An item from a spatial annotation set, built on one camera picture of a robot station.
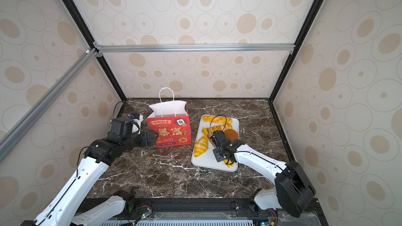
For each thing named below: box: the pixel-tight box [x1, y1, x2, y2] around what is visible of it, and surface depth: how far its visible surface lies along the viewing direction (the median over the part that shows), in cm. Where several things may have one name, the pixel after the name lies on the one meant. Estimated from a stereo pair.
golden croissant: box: [194, 136, 209, 158], surface depth 93 cm
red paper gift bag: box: [146, 100, 193, 149], surface depth 85 cm
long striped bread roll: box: [202, 123, 233, 137], surface depth 102 cm
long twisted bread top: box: [202, 115, 233, 124], surface depth 108 cm
